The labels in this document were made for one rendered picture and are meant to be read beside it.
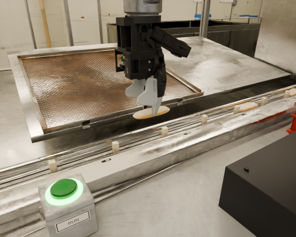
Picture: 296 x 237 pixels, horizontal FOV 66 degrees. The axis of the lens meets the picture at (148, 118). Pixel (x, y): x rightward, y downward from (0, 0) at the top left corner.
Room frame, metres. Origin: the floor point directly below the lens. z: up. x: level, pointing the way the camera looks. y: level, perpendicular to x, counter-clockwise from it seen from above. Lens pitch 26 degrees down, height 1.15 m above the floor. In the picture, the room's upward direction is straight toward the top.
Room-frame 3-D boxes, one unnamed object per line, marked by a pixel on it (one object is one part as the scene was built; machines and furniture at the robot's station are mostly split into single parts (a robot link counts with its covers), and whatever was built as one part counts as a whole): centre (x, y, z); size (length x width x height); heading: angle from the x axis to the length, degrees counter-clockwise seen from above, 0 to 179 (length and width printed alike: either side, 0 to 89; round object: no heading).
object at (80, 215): (0.27, 0.13, 0.84); 0.08 x 0.08 x 0.11; 31
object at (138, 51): (0.49, 0.02, 1.08); 0.09 x 0.08 x 0.12; 121
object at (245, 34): (3.33, -0.52, 0.51); 1.93 x 1.05 x 1.02; 121
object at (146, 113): (0.50, -0.01, 0.93); 0.10 x 0.04 x 0.01; 121
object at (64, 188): (0.27, 0.13, 0.90); 0.04 x 0.04 x 0.02
